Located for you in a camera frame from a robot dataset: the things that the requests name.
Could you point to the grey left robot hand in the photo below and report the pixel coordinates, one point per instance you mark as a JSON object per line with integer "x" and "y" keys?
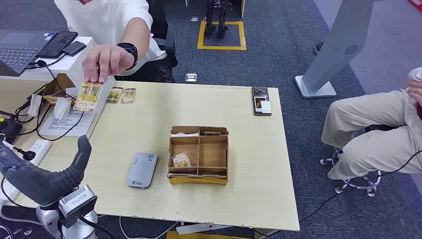
{"x": 39, "y": 186}

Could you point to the person's hand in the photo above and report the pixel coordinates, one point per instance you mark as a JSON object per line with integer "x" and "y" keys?
{"x": 417, "y": 90}

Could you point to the person's left hand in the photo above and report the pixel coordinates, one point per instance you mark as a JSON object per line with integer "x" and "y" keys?
{"x": 107, "y": 59}

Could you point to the white handheld object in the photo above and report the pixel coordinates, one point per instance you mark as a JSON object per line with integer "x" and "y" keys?
{"x": 416, "y": 74}

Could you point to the yellow ID card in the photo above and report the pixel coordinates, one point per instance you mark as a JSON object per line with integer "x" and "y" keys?
{"x": 87, "y": 97}

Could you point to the person's left forearm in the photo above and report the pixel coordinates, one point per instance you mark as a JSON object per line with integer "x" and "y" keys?
{"x": 137, "y": 34}

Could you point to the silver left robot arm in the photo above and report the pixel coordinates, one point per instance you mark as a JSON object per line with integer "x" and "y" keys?
{"x": 77, "y": 231}

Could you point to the yellow printed card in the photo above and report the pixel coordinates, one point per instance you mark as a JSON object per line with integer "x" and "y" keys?
{"x": 114, "y": 95}
{"x": 128, "y": 96}

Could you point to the person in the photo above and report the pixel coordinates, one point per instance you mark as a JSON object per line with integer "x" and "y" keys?
{"x": 366, "y": 115}
{"x": 99, "y": 19}

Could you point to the grey card reader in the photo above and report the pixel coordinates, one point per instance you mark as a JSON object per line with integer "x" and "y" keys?
{"x": 141, "y": 170}

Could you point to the dark card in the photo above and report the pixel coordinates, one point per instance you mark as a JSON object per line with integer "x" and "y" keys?
{"x": 212, "y": 133}

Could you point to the black wristwatch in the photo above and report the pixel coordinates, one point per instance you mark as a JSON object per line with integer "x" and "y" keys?
{"x": 129, "y": 50}

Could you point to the black power plug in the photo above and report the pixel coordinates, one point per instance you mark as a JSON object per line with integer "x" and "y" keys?
{"x": 28, "y": 155}

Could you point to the white desk riser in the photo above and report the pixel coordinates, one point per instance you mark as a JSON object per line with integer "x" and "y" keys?
{"x": 71, "y": 64}

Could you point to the white power strip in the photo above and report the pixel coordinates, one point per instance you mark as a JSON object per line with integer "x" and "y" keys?
{"x": 41, "y": 148}

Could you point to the large black smartphone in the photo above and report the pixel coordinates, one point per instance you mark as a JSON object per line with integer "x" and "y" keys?
{"x": 57, "y": 44}

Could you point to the open cardboard box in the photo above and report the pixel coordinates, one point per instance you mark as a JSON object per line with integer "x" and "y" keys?
{"x": 54, "y": 87}

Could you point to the black controller device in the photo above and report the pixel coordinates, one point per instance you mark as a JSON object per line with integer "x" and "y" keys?
{"x": 10, "y": 130}

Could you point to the black office chair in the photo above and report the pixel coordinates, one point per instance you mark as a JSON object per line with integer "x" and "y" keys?
{"x": 172, "y": 61}

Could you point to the printed paper sheet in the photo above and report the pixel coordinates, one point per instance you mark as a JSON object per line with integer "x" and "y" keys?
{"x": 66, "y": 125}

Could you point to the silver floor socket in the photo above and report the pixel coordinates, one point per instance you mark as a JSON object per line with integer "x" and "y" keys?
{"x": 191, "y": 77}
{"x": 194, "y": 18}

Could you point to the red object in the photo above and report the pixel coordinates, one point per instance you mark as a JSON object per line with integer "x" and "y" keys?
{"x": 417, "y": 4}

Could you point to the grey laptop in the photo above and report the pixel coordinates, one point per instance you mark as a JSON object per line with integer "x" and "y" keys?
{"x": 18, "y": 49}

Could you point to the grey kiosk stand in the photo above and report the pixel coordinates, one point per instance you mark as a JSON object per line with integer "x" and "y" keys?
{"x": 339, "y": 43}

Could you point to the white paper slips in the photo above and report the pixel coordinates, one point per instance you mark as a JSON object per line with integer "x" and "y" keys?
{"x": 184, "y": 134}

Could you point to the black robot legs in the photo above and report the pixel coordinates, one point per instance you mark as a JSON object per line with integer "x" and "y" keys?
{"x": 211, "y": 29}

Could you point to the dark round base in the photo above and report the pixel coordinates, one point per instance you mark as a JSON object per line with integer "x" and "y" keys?
{"x": 317, "y": 47}

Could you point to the chrome wheeled stool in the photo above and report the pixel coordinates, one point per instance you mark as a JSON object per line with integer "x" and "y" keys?
{"x": 359, "y": 183}

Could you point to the white cards stack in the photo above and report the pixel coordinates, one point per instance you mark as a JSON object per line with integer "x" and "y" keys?
{"x": 181, "y": 175}

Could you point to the wooden compartment box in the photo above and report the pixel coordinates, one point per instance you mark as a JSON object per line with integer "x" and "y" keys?
{"x": 212, "y": 155}

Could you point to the yellow board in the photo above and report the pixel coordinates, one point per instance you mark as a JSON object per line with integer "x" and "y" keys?
{"x": 184, "y": 236}

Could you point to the brown smartphone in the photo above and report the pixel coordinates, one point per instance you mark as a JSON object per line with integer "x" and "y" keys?
{"x": 262, "y": 102}

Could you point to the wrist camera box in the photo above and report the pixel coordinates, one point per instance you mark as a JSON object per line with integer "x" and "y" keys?
{"x": 77, "y": 203}

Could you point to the white table bracket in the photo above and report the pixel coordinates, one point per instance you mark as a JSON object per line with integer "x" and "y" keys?
{"x": 197, "y": 228}

